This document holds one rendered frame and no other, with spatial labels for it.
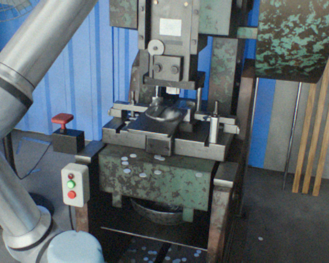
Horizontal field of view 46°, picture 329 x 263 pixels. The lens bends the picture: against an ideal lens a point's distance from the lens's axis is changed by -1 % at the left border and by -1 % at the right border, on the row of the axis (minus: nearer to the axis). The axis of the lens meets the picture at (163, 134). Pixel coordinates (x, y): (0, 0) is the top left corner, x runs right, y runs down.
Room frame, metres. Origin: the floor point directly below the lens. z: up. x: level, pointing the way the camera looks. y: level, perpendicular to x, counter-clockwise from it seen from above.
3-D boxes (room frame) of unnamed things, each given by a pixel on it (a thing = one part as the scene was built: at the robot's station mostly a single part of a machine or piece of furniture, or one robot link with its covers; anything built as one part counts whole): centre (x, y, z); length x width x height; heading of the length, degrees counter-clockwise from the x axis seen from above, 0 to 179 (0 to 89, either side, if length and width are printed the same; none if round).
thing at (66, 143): (1.25, 0.33, 0.62); 0.10 x 0.06 x 0.20; 74
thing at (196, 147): (1.39, -0.03, 0.68); 0.45 x 0.30 x 0.06; 74
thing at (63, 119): (1.26, 0.35, 0.72); 0.07 x 0.06 x 0.08; 164
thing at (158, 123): (1.22, 0.02, 0.72); 0.25 x 0.14 x 0.14; 164
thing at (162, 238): (1.40, -0.03, 0.31); 0.43 x 0.42 x 0.01; 74
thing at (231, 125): (1.34, -0.19, 0.76); 0.17 x 0.06 x 0.10; 74
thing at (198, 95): (1.43, -0.13, 0.81); 0.02 x 0.02 x 0.14; 74
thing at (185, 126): (1.39, -0.03, 0.72); 0.20 x 0.16 x 0.03; 74
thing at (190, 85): (1.39, -0.03, 0.86); 0.20 x 0.16 x 0.05; 74
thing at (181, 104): (1.38, -0.03, 0.76); 0.15 x 0.09 x 0.05; 74
